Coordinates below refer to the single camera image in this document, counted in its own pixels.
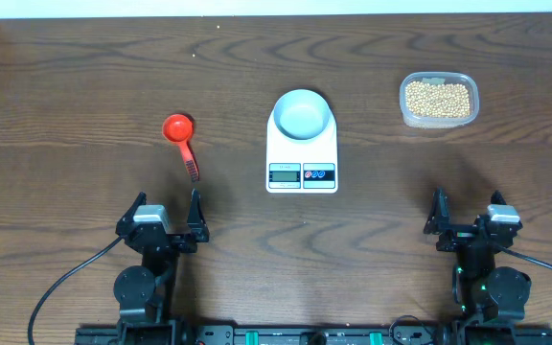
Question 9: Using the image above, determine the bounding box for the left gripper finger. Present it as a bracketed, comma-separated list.
[187, 189, 210, 242]
[117, 192, 147, 230]

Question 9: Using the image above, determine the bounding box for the red plastic measuring scoop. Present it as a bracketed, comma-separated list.
[162, 113, 199, 182]

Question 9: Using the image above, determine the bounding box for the light blue round bowl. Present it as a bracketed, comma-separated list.
[273, 89, 333, 140]

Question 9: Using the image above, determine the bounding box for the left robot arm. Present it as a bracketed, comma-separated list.
[110, 190, 210, 345]

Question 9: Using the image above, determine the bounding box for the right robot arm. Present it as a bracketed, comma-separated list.
[424, 188, 531, 344]

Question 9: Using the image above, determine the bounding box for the white digital kitchen scale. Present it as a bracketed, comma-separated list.
[265, 111, 339, 194]

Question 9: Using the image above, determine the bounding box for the soybeans pile in container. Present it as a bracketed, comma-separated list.
[404, 81, 471, 118]

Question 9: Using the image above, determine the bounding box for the clear plastic container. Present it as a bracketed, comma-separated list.
[400, 72, 480, 129]

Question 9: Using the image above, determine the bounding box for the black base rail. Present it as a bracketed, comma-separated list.
[74, 323, 552, 345]

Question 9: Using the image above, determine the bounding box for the left black cable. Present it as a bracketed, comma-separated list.
[27, 234, 127, 345]

